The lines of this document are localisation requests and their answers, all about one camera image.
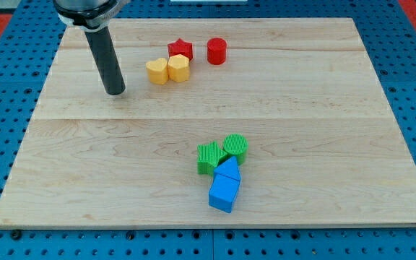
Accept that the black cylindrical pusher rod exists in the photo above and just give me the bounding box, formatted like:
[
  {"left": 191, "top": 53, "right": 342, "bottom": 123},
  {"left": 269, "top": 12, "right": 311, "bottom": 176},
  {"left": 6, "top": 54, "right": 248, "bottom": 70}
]
[{"left": 85, "top": 27, "right": 126, "bottom": 95}]

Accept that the red star block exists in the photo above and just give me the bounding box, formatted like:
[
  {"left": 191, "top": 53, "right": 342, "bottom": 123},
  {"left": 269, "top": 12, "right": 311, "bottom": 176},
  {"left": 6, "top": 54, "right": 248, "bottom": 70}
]
[{"left": 168, "top": 38, "right": 194, "bottom": 61}]

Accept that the green star block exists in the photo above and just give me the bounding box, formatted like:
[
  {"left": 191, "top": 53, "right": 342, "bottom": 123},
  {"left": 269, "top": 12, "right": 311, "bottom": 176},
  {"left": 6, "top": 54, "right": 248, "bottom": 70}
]
[{"left": 197, "top": 141, "right": 229, "bottom": 176}]

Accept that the yellow heart block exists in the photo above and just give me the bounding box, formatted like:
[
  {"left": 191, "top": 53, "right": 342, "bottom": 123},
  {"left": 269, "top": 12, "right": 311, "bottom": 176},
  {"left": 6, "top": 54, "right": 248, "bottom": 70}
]
[{"left": 145, "top": 58, "right": 169, "bottom": 85}]

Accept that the yellow hexagon block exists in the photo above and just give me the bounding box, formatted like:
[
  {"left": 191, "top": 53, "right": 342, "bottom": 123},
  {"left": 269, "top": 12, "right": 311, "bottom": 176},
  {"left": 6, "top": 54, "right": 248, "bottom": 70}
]
[{"left": 168, "top": 54, "right": 190, "bottom": 82}]

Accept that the red cylinder block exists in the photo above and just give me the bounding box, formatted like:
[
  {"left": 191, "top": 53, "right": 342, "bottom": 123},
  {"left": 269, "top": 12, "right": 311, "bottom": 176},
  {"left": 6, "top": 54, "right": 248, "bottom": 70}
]
[{"left": 207, "top": 38, "right": 227, "bottom": 65}]

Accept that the wooden board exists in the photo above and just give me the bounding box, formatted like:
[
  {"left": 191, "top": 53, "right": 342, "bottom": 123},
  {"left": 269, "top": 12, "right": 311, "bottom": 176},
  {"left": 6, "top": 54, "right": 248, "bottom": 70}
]
[{"left": 0, "top": 18, "right": 416, "bottom": 230}]

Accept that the green cylinder block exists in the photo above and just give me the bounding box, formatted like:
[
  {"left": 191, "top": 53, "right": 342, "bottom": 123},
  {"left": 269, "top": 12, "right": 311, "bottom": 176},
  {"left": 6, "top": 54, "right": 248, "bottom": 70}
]
[{"left": 222, "top": 134, "right": 248, "bottom": 165}]

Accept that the blue triangle block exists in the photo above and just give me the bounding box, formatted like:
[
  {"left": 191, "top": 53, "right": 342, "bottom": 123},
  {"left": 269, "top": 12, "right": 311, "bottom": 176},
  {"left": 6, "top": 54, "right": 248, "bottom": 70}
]
[{"left": 214, "top": 156, "right": 241, "bottom": 181}]

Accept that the blue cube block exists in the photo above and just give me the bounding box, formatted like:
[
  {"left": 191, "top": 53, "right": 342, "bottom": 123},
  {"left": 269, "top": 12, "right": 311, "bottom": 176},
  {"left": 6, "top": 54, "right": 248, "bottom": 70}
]
[{"left": 209, "top": 175, "right": 240, "bottom": 213}]

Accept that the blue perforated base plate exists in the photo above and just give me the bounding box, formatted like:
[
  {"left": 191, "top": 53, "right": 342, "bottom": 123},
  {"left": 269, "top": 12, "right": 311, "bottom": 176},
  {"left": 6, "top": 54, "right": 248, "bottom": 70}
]
[{"left": 0, "top": 1, "right": 416, "bottom": 259}]

